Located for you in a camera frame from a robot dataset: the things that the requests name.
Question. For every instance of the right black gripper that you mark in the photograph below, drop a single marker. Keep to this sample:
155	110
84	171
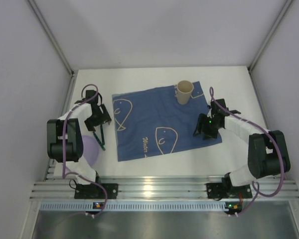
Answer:
204	127

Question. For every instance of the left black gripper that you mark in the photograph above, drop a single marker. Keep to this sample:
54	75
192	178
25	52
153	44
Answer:
97	125

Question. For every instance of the spoon with teal handle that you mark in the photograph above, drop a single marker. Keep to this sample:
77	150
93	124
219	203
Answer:
102	137

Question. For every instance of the blue fish placemat cloth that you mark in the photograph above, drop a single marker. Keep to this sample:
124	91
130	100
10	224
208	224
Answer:
151	122

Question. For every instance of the beige paper cup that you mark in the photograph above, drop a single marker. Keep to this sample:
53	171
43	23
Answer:
184	89

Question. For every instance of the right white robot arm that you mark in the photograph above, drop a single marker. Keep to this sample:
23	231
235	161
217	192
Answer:
267	150

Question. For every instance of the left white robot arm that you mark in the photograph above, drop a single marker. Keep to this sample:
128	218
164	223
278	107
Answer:
65	136

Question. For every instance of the purple plate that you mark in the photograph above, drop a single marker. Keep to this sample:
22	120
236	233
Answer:
88	159

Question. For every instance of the fork with teal handle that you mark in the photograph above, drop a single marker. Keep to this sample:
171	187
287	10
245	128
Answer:
97	139

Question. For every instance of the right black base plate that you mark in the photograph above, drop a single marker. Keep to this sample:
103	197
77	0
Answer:
218	191

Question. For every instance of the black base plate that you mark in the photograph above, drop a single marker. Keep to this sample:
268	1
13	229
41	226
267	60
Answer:
218	191
92	191

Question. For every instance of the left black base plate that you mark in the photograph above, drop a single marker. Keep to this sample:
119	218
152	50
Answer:
92	191

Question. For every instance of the aluminium mounting rail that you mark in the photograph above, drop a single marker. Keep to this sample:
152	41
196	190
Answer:
134	188

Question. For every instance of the perforated cable tray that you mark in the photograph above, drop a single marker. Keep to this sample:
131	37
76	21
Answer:
140	206

